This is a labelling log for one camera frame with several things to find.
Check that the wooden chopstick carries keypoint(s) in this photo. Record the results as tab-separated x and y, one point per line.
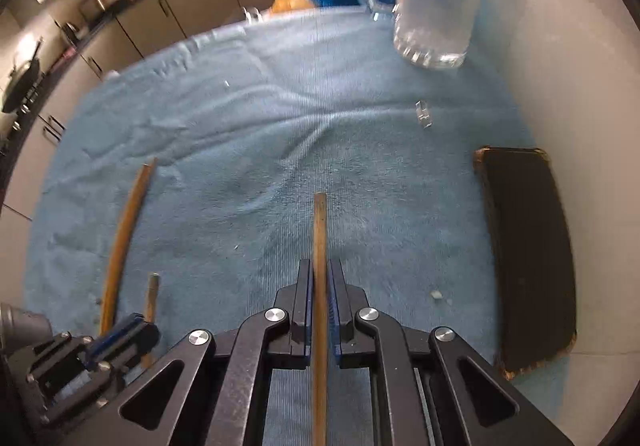
320	236
131	221
151	296

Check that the steel kettle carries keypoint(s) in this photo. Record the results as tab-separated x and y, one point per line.
71	33

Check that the blue towel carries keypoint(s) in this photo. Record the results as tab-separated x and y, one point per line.
275	126

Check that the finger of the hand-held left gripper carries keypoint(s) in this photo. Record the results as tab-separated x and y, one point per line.
117	331
145	338

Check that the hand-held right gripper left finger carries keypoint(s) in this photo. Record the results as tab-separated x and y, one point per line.
306	306

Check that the yellow plastic bag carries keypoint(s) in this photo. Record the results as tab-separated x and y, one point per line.
290	1

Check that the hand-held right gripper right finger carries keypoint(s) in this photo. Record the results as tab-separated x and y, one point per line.
334	311

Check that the black rectangular pad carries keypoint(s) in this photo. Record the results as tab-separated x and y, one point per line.
530	251

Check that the cream base cabinets under stove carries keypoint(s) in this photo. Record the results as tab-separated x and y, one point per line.
60	91

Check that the black wok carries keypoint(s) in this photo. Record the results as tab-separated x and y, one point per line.
20	81

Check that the black gas stove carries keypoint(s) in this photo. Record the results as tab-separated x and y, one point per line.
25	116

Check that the small clear plastic piece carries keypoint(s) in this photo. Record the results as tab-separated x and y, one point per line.
423	115

